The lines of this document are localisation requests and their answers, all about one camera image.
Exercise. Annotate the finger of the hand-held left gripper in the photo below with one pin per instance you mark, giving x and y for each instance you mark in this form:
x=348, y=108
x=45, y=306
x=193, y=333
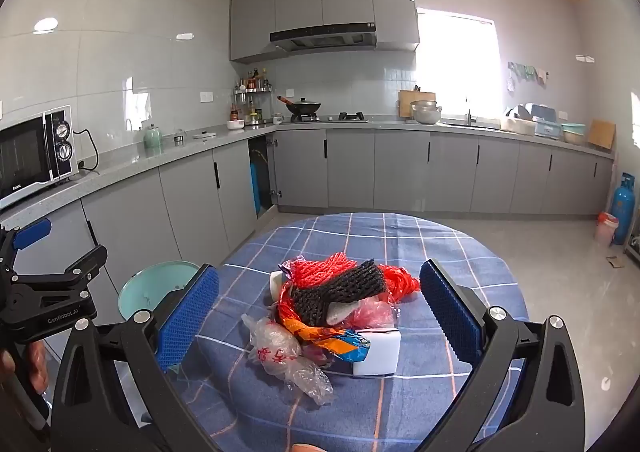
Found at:
x=32, y=233
x=85, y=264

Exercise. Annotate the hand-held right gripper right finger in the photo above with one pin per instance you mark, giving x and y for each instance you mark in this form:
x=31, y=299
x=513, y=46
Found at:
x=450, y=314

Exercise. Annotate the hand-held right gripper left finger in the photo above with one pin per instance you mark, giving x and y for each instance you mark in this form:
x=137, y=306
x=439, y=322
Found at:
x=192, y=317

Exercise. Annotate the teal round bin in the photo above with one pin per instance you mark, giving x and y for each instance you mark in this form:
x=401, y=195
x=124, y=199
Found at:
x=145, y=289

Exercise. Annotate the black foam net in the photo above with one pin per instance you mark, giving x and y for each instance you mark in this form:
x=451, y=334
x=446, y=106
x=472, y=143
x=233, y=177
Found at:
x=345, y=289

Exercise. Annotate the red mesh net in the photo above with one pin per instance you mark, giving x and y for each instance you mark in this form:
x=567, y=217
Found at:
x=330, y=267

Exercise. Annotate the person's left hand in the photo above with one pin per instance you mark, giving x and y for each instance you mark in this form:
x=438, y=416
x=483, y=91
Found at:
x=37, y=367

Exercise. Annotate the silver black microwave oven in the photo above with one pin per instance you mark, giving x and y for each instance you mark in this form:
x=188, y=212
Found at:
x=25, y=156

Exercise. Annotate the pink plastic bag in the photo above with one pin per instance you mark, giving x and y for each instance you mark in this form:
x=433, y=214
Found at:
x=372, y=314

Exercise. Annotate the white foam block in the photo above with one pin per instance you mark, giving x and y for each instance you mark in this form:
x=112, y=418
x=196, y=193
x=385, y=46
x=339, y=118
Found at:
x=380, y=352

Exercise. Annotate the clear plastic bag red print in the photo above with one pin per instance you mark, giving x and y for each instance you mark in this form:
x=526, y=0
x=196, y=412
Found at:
x=272, y=347

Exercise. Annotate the blue plaid tablecloth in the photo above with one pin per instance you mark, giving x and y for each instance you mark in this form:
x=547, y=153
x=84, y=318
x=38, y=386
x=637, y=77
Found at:
x=400, y=242

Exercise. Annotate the white cup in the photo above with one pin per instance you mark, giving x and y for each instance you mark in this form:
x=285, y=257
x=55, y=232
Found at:
x=276, y=284

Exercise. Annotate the grey speckled countertop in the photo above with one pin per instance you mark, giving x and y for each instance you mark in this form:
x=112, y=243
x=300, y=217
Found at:
x=125, y=166

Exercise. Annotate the orange blue foil wrapper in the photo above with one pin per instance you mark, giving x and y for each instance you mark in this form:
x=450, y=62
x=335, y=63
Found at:
x=330, y=342

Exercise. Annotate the green ceramic jar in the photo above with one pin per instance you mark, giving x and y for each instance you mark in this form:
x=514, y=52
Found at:
x=153, y=139

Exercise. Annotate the blue cylinder inside cabinet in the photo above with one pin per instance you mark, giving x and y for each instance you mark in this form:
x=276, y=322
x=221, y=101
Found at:
x=256, y=182

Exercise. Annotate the grey base cabinets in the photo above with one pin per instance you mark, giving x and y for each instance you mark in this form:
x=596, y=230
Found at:
x=400, y=171

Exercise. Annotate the cardboard scrap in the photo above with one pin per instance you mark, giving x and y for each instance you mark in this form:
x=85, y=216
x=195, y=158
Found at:
x=614, y=262

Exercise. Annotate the white flat lid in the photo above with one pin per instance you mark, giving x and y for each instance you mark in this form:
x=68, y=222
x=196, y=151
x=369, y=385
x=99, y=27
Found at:
x=205, y=134

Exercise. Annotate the red white bucket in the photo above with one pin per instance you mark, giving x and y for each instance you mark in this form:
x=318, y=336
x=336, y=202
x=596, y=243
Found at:
x=606, y=229

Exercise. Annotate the white bowl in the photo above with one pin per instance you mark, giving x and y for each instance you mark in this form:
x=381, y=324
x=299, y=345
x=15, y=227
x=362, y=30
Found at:
x=235, y=124

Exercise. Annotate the metal sink faucet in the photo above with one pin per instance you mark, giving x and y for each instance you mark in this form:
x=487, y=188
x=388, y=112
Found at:
x=469, y=116

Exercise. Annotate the stacked metal bowls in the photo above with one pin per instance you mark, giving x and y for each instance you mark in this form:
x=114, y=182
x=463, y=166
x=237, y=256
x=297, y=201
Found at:
x=426, y=114

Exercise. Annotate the blue gas cylinder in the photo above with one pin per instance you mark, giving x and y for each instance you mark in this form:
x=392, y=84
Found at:
x=624, y=207

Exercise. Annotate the white blue dish rack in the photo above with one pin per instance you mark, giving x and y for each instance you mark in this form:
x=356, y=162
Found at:
x=530, y=124

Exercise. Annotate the wooden cutting board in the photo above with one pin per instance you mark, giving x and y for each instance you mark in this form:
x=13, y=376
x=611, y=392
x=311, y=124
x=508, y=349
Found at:
x=407, y=101

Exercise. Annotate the teal plastic basin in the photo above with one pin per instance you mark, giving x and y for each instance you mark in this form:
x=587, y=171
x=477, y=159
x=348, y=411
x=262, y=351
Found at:
x=573, y=133

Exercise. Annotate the gas stove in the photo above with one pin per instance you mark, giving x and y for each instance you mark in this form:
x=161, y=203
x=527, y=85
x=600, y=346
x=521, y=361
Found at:
x=345, y=118

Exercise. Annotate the metal spice rack with bottles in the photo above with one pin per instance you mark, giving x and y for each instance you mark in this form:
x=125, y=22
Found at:
x=252, y=91

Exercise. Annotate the brown wooden board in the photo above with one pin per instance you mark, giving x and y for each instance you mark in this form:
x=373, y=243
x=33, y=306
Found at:
x=601, y=134

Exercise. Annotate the black wok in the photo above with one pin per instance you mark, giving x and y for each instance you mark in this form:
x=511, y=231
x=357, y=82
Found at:
x=302, y=106

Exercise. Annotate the bright kitchen window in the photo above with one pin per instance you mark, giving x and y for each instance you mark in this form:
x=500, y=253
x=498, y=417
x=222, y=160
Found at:
x=457, y=61

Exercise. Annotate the hanging cloths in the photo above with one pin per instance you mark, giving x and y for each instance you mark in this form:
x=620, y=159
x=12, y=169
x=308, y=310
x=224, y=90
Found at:
x=525, y=71

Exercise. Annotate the black range hood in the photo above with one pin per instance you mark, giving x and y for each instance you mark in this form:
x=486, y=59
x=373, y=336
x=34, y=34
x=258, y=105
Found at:
x=325, y=34

